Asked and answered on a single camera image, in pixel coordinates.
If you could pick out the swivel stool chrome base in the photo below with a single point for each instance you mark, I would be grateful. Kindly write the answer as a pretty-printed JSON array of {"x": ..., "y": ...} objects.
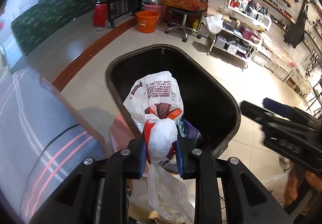
[{"x": 183, "y": 26}]

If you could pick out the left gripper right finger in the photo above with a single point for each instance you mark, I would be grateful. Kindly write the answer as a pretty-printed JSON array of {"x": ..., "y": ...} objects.
[{"x": 225, "y": 190}]

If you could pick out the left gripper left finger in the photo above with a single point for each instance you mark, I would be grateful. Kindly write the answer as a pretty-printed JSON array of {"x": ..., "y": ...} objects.
[{"x": 96, "y": 192}]

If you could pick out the orange plastic bucket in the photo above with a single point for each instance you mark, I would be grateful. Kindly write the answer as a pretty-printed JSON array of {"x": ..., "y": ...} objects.
[{"x": 147, "y": 21}]

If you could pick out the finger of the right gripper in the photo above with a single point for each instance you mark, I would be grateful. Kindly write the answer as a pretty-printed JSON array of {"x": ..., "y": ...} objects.
[
  {"x": 292, "y": 113},
  {"x": 263, "y": 115}
]

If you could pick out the white rolling cart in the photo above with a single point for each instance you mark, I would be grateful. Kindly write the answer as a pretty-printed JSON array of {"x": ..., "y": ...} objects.
[{"x": 237, "y": 28}]

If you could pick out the pink plastic basin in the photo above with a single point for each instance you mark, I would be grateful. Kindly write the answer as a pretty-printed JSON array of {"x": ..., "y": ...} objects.
[{"x": 156, "y": 6}]

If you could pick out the white plastic shopping bag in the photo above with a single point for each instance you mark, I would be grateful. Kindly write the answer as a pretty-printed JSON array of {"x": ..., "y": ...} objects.
[{"x": 161, "y": 138}]

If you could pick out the purple snack bag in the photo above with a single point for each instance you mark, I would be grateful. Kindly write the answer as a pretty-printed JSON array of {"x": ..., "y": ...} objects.
[{"x": 189, "y": 131}]

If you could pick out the red bag on floor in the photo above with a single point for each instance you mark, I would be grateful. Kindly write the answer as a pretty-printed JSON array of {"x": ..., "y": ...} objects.
[{"x": 100, "y": 15}]

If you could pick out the pink plastic stool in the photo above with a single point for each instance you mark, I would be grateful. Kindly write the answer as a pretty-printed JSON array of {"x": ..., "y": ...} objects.
[{"x": 120, "y": 133}]

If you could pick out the dark brown trash bin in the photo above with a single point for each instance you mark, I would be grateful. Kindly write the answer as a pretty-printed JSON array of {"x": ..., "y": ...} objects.
[{"x": 207, "y": 105}]

